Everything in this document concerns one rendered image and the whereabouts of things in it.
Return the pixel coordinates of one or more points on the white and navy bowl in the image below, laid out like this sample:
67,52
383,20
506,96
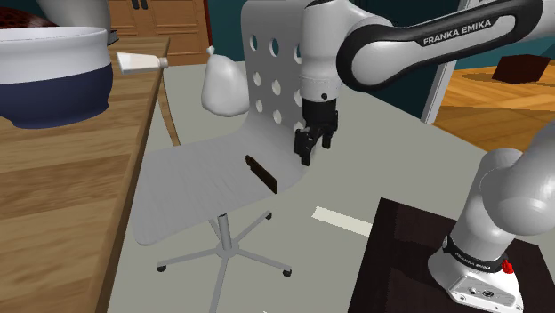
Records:
52,73

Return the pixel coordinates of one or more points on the wooden cabinet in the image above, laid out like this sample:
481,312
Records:
169,24

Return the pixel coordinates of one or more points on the white tied bag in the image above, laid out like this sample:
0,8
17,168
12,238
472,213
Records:
223,89

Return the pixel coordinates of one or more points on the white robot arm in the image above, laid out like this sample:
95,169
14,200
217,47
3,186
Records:
503,195

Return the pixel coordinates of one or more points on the white squeeze tube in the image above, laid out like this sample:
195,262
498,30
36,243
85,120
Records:
136,62

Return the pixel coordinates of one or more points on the grey rounded vessel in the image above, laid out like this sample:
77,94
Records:
82,13

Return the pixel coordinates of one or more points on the white perforated swivel chair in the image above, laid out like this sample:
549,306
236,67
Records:
195,182

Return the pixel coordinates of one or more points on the dark red mesh object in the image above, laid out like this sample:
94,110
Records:
21,18

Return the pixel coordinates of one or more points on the wooden table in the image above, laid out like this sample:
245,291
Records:
56,195

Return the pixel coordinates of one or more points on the dark brown box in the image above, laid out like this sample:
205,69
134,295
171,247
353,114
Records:
520,69

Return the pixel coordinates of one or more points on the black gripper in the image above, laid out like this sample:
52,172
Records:
320,113

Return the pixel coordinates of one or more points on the dark robot stand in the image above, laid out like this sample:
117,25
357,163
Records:
399,260

